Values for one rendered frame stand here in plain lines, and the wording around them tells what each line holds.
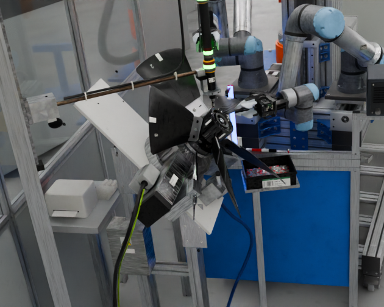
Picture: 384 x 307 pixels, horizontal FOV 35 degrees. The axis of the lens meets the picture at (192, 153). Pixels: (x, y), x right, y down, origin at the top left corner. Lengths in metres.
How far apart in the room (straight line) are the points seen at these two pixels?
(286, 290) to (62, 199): 1.40
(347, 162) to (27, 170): 1.37
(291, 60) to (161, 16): 4.31
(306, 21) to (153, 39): 4.35
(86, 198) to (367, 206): 1.77
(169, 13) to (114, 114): 4.67
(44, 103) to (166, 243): 1.85
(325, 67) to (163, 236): 1.47
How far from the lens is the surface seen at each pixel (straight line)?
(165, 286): 3.39
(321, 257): 3.04
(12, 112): 2.07
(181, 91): 2.26
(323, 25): 2.42
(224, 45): 2.47
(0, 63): 2.02
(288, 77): 2.58
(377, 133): 4.27
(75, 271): 2.86
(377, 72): 2.56
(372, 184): 3.79
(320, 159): 2.73
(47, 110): 2.08
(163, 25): 6.82
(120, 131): 2.23
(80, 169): 2.85
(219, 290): 3.32
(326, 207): 2.87
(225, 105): 2.44
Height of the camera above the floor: 2.10
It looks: 26 degrees down
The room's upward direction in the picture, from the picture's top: 7 degrees counter-clockwise
